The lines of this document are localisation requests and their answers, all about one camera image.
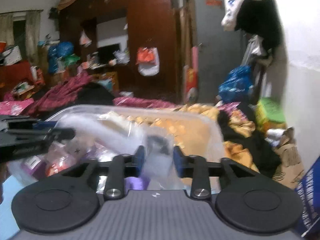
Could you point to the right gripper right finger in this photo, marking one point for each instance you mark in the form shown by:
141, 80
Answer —
194, 167

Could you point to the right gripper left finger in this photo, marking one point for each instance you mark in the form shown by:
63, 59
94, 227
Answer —
119, 168

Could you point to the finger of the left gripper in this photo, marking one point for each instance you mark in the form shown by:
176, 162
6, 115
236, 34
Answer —
29, 124
55, 134

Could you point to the purple tissue pack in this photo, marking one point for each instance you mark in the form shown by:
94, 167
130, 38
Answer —
136, 183

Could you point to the clear plastic bag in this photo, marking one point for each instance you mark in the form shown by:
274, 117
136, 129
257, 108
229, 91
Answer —
159, 163

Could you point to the clear plastic basket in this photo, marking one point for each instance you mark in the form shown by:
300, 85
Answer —
103, 132

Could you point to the maroon crumpled clothes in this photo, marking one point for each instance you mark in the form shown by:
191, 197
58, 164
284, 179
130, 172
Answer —
60, 95

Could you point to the brown paper bag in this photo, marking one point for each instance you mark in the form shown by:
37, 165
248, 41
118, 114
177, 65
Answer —
291, 169

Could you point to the green box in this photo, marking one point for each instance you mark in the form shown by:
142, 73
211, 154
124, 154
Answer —
269, 115

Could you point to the blue plastic bag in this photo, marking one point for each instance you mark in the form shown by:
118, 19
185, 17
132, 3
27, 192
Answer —
238, 85

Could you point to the orange white plastic bag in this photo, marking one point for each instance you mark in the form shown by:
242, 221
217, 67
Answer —
148, 61

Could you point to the blue shopping bag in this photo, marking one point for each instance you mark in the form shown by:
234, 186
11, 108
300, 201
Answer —
309, 189

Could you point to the grey door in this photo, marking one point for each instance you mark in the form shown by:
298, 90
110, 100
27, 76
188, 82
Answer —
219, 51

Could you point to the dark red wooden wardrobe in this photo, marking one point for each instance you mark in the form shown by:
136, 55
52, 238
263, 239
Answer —
151, 23

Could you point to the black hanging garment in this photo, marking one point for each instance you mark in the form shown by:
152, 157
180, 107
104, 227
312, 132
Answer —
260, 17

